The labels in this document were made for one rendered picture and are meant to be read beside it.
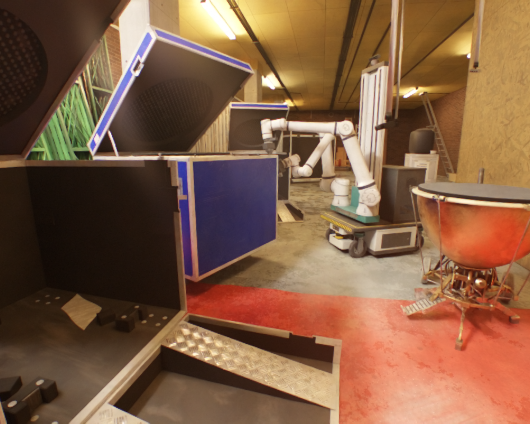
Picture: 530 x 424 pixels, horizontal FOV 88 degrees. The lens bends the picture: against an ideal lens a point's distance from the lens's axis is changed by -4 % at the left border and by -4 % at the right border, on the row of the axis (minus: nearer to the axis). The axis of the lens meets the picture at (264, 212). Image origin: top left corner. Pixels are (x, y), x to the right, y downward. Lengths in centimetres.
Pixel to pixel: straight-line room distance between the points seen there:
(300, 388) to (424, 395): 53
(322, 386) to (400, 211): 199
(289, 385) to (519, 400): 96
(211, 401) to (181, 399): 12
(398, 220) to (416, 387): 177
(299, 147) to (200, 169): 691
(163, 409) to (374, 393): 86
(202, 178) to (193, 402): 120
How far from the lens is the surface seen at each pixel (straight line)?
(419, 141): 515
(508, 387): 178
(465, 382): 170
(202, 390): 141
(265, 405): 135
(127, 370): 135
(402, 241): 301
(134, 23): 351
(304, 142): 868
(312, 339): 148
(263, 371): 139
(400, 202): 299
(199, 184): 185
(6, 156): 206
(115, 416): 122
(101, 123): 259
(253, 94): 791
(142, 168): 152
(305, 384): 140
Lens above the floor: 101
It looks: 12 degrees down
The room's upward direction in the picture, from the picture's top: straight up
